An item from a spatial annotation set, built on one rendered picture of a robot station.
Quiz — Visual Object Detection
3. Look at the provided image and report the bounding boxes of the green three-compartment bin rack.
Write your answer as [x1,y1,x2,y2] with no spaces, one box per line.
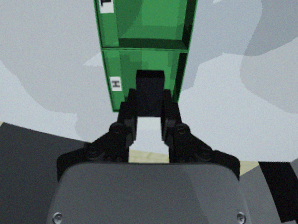
[93,0,198,112]

